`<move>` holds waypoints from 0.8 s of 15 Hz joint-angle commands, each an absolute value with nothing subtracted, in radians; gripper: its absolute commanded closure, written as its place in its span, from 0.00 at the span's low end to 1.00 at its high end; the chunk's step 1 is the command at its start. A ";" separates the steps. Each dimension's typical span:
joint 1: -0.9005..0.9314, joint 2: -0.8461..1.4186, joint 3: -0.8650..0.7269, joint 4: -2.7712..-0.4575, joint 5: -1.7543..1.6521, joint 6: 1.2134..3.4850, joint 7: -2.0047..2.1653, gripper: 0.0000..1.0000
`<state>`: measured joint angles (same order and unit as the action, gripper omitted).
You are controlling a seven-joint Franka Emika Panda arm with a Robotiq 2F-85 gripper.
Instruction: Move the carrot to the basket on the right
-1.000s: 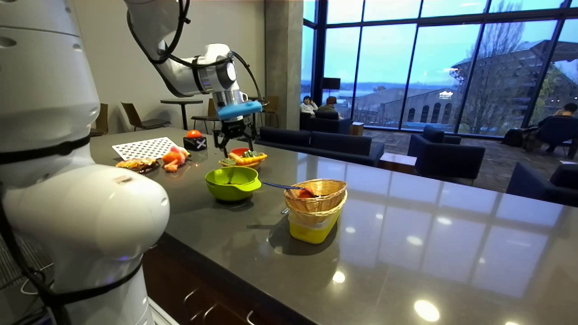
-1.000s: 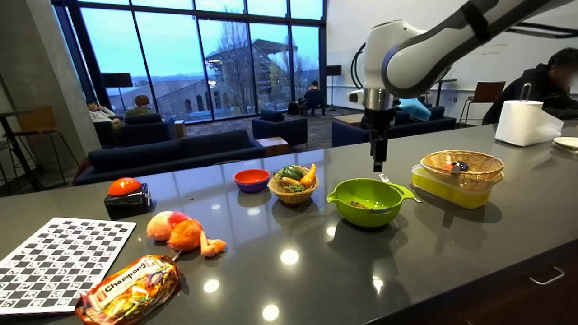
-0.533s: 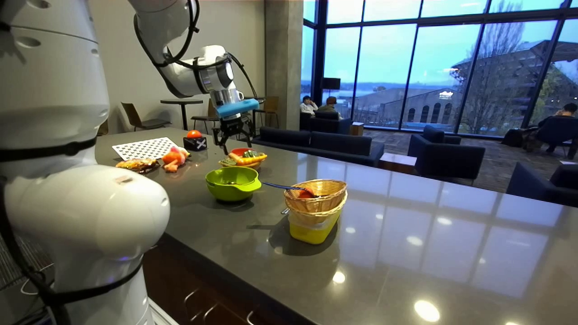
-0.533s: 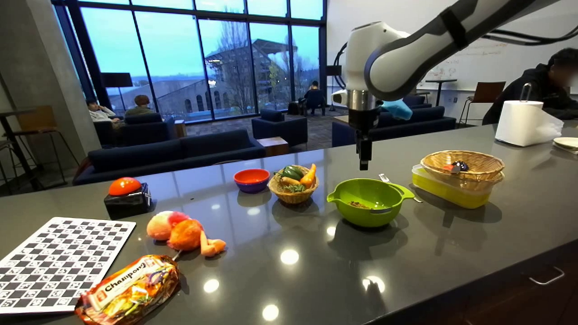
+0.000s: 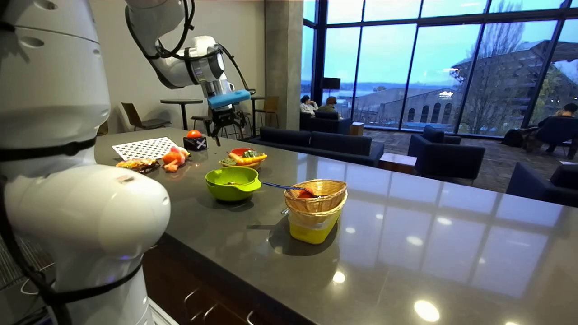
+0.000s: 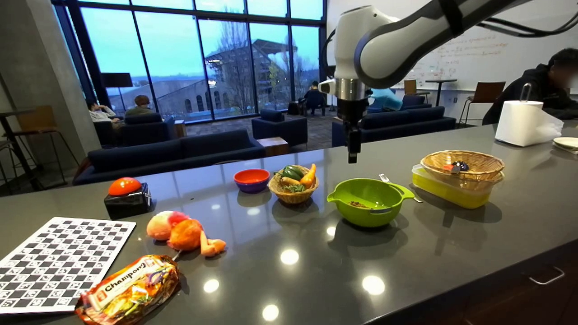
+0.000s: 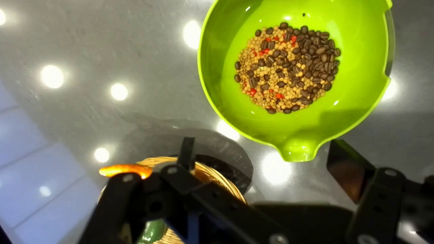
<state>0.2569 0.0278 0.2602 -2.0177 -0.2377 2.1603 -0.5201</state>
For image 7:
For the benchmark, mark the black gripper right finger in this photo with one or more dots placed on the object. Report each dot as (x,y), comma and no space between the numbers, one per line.
(380,199)

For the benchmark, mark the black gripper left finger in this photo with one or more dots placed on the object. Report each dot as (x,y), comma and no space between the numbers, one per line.
(117,204)

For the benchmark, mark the small wicker basket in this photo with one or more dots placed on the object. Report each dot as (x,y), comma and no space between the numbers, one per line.
(218,181)

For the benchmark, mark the green plastic bowl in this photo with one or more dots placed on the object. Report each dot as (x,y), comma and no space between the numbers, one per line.
(357,46)

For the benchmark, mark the brown bean mix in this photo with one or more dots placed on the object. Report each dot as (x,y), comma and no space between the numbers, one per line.
(290,69)

